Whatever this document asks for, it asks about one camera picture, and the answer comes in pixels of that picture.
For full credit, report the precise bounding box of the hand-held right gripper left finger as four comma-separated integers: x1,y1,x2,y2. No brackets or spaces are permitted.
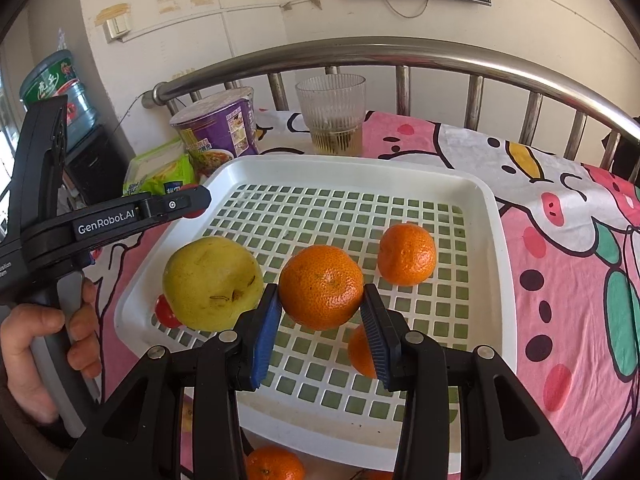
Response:
60,283,282,480

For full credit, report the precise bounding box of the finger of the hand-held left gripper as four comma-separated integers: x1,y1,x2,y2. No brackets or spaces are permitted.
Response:
139,184,212,221

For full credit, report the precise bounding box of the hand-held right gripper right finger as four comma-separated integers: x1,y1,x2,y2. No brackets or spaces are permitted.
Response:
360,284,584,480

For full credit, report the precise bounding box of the small red tomato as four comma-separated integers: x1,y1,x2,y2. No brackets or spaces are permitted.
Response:
154,294,182,329
180,184,205,220

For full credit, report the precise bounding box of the large orange tangerine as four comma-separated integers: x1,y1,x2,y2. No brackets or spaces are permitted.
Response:
278,244,365,332

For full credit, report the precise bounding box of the white perforated plastic tray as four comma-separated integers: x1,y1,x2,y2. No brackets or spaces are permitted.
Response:
114,155,519,476

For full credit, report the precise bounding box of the person's left forearm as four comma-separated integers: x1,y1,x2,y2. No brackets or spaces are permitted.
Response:
0,390,76,467

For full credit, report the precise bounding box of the person's left hand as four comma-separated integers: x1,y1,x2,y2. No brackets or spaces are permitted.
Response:
0,278,102,427

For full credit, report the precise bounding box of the green snack packet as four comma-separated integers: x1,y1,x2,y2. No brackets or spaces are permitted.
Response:
122,137,197,197

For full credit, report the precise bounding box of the black water dispenser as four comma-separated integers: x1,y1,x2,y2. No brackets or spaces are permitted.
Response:
64,125,139,207

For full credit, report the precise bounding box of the yellow-green pear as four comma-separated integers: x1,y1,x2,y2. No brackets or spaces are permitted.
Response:
162,236,266,332

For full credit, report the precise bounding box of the purple instant noodle cup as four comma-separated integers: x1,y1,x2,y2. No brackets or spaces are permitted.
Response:
169,86,261,184

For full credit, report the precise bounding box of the blue water jug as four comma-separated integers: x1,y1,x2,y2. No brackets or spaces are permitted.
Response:
19,49,99,149

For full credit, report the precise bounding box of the ribbed clear glass cup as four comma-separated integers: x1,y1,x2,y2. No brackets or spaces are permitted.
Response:
295,74,367,157

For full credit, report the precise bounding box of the pink cartoon printed bed sheet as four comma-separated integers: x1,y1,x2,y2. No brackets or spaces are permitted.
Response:
82,107,640,480

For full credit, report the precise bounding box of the dark cloth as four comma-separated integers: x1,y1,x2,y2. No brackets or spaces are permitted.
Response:
599,127,640,187

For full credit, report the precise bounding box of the white light switch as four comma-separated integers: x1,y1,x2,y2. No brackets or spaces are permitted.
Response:
102,14,132,44

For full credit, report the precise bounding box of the steel bed rail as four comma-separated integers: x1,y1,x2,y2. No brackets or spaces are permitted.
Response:
141,38,640,182

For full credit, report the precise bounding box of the thin television cable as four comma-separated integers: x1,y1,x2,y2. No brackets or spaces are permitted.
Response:
382,0,432,17

